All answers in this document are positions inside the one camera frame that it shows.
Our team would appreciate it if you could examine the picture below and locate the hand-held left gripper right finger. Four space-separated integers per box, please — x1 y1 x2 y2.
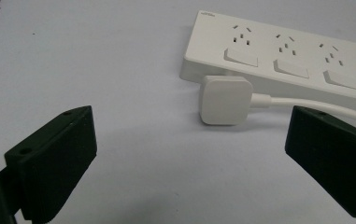
284 105 356 222

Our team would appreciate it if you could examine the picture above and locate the white cable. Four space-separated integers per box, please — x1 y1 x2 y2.
270 96 356 127

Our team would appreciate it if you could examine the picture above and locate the white plug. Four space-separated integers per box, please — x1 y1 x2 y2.
198 75 273 126

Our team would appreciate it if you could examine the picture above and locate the white power strip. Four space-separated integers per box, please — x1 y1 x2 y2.
178 9 356 118

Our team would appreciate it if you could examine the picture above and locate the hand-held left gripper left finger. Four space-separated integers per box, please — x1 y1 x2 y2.
4 105 98 224

